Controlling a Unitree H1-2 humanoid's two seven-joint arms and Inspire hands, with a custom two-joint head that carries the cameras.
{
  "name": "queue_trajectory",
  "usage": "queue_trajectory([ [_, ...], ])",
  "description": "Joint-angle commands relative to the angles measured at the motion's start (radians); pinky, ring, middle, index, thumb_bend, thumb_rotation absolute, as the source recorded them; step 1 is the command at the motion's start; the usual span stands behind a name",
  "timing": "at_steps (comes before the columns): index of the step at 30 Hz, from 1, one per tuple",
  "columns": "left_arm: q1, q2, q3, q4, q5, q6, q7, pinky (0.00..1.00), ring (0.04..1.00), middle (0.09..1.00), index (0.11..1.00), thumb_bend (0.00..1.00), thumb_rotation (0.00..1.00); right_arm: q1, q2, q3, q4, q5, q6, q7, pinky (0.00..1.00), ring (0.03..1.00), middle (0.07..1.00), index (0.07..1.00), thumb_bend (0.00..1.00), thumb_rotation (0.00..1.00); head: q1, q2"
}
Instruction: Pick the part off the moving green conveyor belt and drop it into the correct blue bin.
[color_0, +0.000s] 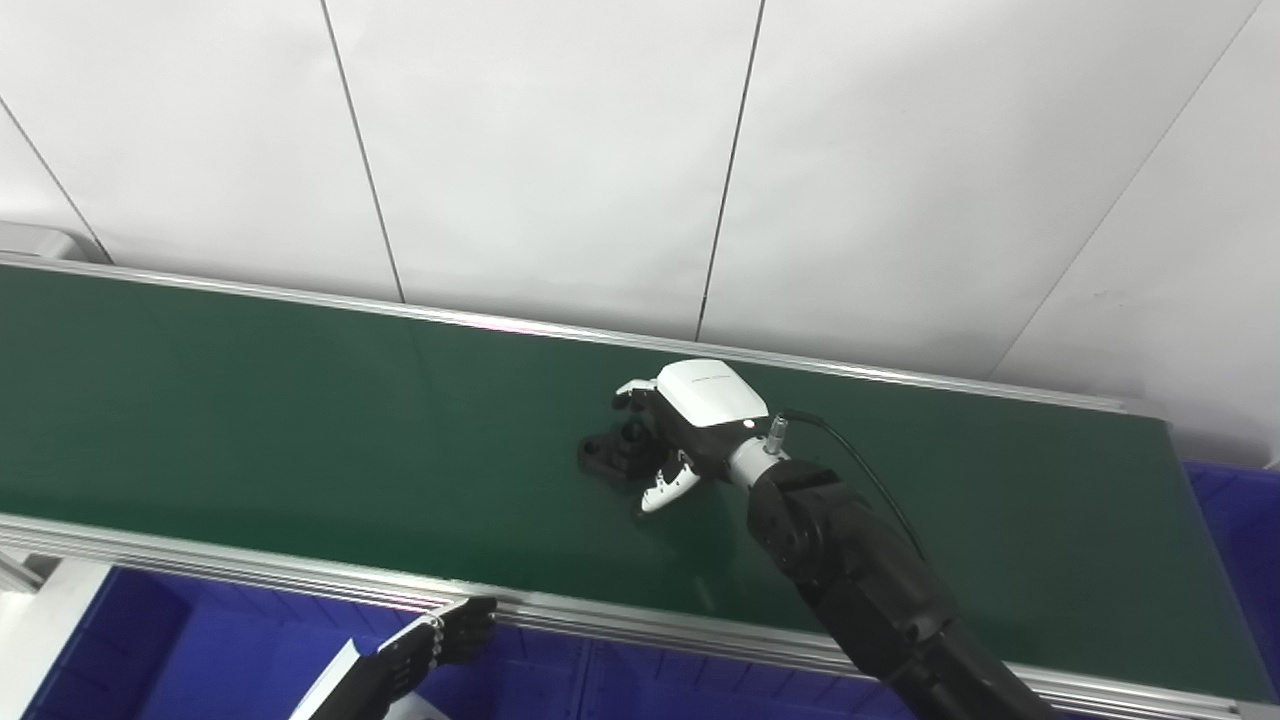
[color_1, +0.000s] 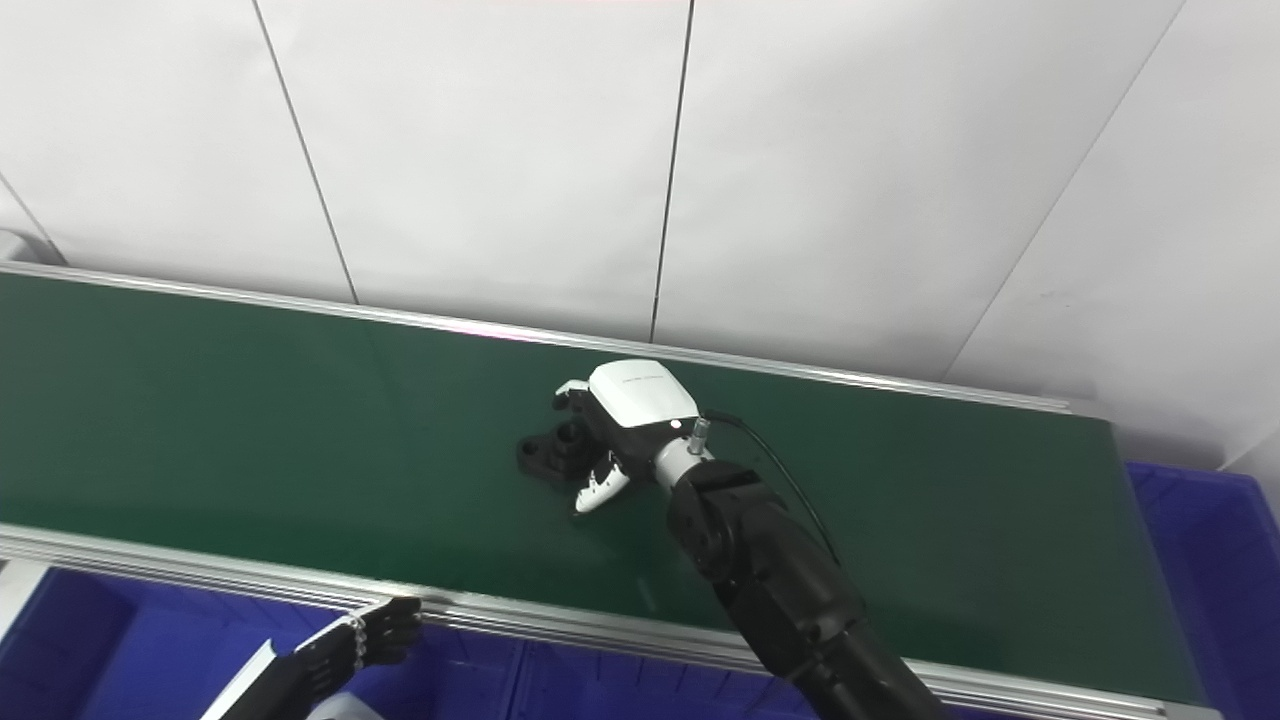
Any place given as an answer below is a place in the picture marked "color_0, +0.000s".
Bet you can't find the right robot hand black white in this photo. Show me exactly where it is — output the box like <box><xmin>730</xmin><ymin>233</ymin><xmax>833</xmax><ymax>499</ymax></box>
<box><xmin>611</xmin><ymin>359</ymin><xmax>793</xmax><ymax>515</ymax></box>

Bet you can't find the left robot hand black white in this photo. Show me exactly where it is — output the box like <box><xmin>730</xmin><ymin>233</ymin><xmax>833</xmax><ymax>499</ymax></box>
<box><xmin>288</xmin><ymin>596</ymin><xmax>499</xmax><ymax>720</ymax></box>

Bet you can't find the black flanged metal part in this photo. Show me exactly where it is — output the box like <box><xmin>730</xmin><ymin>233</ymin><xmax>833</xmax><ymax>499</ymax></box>
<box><xmin>577</xmin><ymin>418</ymin><xmax>663</xmax><ymax>484</ymax></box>

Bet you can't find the green conveyor belt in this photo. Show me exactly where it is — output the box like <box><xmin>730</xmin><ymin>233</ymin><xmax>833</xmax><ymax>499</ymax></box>
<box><xmin>0</xmin><ymin>222</ymin><xmax>1280</xmax><ymax>720</ymax></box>
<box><xmin>0</xmin><ymin>264</ymin><xmax>1276</xmax><ymax>703</ymax></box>

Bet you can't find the blue plastic bin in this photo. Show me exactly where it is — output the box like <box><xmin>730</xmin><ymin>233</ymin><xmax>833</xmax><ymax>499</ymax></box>
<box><xmin>580</xmin><ymin>640</ymin><xmax>906</xmax><ymax>720</ymax></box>
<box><xmin>1183</xmin><ymin>460</ymin><xmax>1280</xmax><ymax>720</ymax></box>
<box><xmin>20</xmin><ymin>565</ymin><xmax>593</xmax><ymax>720</ymax></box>

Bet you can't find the aluminium conveyor leg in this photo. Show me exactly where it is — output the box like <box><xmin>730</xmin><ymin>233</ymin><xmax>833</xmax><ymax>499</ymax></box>
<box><xmin>0</xmin><ymin>548</ymin><xmax>49</xmax><ymax>597</ymax></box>

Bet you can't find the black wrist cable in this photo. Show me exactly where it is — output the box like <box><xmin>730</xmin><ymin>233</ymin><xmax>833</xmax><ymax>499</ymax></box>
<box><xmin>764</xmin><ymin>408</ymin><xmax>930</xmax><ymax>564</ymax></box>

